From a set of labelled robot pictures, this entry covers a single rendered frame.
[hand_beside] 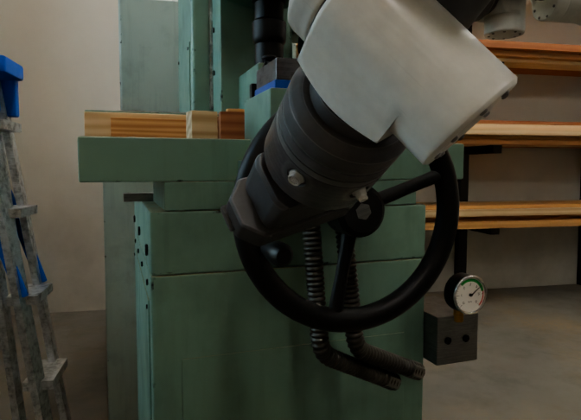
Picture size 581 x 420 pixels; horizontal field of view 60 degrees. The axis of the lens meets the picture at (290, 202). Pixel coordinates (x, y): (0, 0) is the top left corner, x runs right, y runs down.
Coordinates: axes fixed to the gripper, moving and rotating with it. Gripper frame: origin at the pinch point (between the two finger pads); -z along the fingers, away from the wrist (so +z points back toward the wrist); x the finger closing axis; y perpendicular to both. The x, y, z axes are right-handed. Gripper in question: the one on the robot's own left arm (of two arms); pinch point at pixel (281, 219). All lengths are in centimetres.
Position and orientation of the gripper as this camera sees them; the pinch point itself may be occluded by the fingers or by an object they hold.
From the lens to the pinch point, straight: 47.8
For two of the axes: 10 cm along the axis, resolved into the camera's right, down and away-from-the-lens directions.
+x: 8.6, -2.8, 4.3
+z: 2.8, -4.5, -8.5
